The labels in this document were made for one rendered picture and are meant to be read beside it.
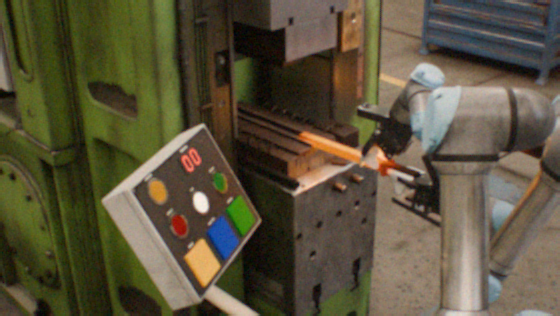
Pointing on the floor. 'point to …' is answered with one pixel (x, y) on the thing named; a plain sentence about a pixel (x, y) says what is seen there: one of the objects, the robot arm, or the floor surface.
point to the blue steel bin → (497, 30)
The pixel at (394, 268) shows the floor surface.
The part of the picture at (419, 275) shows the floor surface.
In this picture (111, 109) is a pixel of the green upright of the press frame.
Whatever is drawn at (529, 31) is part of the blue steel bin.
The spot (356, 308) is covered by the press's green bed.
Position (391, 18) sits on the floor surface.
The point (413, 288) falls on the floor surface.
